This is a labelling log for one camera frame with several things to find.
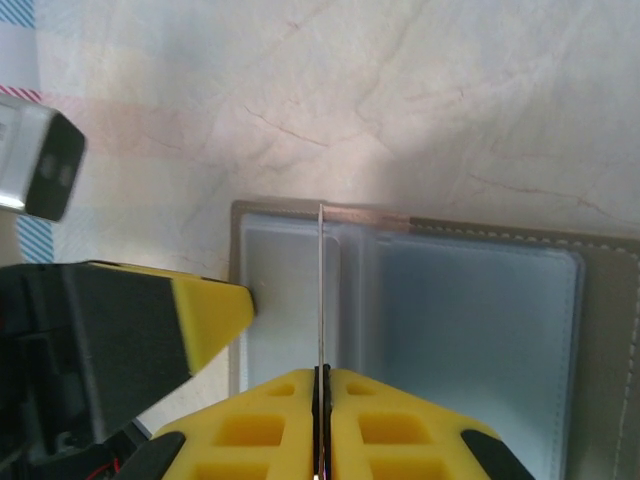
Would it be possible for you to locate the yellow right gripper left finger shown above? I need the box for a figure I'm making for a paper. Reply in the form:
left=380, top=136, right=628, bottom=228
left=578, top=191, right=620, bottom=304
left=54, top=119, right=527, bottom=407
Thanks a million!
left=122, top=368, right=321, bottom=480

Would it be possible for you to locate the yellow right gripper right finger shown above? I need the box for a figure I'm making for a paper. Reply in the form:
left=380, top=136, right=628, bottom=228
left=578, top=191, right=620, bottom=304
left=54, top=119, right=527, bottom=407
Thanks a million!
left=322, top=368, right=534, bottom=480

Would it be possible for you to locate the grey leather card holder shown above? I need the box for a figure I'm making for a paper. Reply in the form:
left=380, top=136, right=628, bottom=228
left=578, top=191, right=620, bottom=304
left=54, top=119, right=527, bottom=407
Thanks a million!
left=228, top=198, right=640, bottom=480

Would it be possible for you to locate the grey credit card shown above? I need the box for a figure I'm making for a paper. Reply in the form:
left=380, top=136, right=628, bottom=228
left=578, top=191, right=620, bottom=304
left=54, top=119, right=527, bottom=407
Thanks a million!
left=315, top=201, right=327, bottom=374

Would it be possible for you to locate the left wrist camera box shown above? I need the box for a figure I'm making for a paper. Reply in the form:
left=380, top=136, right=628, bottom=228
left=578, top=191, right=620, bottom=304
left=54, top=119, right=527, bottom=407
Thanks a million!
left=0, top=92, right=88, bottom=223

